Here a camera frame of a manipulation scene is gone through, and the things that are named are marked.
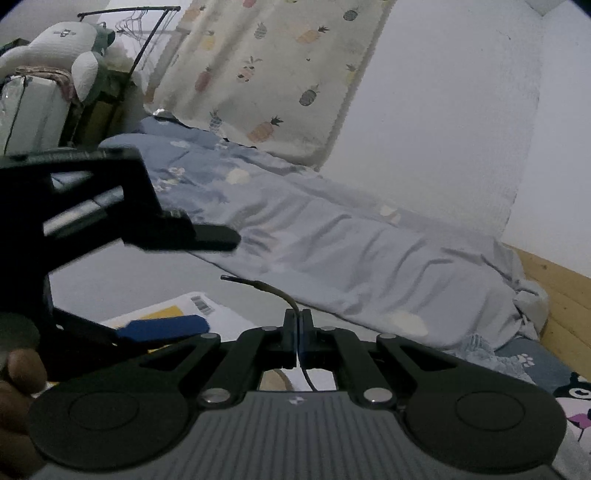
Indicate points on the cardboard box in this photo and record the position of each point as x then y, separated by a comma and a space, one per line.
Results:
104, 120

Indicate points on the pineapple print curtain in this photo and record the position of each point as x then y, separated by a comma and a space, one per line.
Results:
277, 69

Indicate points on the pink cloth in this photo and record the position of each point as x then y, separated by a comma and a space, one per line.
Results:
46, 73

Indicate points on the blue printed quilt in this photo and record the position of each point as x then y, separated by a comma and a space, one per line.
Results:
346, 258

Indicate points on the person's left hand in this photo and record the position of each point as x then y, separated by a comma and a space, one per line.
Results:
23, 374

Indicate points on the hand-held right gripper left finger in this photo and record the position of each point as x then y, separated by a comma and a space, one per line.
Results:
291, 341

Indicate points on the shiny silver cloth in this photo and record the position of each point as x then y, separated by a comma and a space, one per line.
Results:
161, 113

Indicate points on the beige suede shoe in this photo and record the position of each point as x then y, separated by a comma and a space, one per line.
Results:
274, 381

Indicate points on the brown shoelace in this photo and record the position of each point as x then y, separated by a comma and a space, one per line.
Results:
277, 291

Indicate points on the white and green plush toy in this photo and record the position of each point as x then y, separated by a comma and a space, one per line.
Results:
60, 41

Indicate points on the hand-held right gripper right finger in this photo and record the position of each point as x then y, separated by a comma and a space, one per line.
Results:
307, 341

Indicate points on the black clothes rack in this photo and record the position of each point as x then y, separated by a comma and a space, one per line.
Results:
129, 11

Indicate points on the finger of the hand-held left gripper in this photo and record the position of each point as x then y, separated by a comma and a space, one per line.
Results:
212, 237
161, 328

